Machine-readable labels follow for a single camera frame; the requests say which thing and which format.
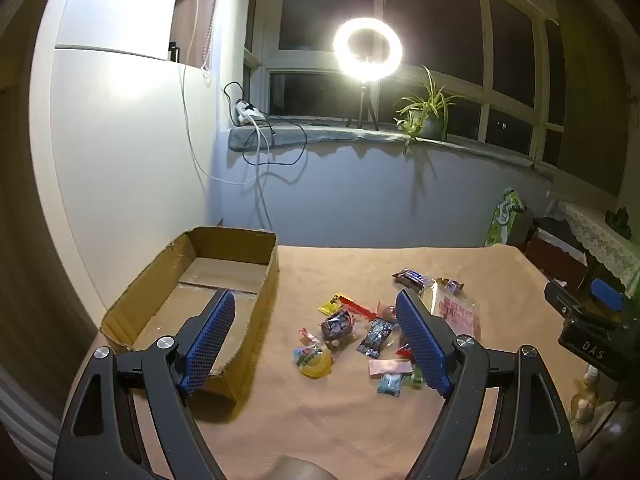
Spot yellow jelly cup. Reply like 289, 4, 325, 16
294, 345, 335, 378

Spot white power strip with cables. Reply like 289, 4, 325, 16
222, 81, 308, 166

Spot white cabinet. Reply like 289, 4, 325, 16
30, 0, 251, 311

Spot wooden shelf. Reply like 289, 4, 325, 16
167, 0, 223, 68

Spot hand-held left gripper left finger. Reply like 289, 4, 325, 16
52, 287, 237, 480

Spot light blue candy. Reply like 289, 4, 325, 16
376, 374, 405, 398

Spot dark blue candy packet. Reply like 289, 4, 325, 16
356, 319, 393, 356

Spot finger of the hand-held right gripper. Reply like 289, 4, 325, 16
545, 281, 625, 332
587, 265, 640, 312

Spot cardboard box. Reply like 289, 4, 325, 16
100, 226, 280, 403

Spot brown chocolate bar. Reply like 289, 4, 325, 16
391, 269, 432, 292

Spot ring light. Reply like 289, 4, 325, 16
333, 16, 403, 81

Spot dark maroon snack packet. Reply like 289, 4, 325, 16
320, 308, 357, 348

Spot dark wooden cabinet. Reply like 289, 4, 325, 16
522, 217, 591, 286

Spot white cable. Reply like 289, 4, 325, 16
180, 0, 273, 231

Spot grey windowsill cushion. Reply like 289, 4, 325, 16
228, 122, 536, 171

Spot long red snack stick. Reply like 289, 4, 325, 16
340, 297, 378, 320

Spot window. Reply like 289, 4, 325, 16
245, 0, 568, 166

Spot black tripod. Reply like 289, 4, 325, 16
345, 79, 381, 130

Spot potted spider plant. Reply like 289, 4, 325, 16
392, 65, 463, 156

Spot dark curtain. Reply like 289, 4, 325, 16
542, 0, 633, 196

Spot dark figurine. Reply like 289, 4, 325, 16
605, 207, 633, 238

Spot clear bread packet pink print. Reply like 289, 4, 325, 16
422, 280, 482, 338

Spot pink wrapper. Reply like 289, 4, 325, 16
369, 358, 413, 377

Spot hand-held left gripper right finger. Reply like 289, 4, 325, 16
395, 287, 583, 480

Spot green printed bag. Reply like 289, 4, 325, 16
485, 187, 528, 247

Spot lace cloth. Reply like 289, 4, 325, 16
557, 201, 640, 286

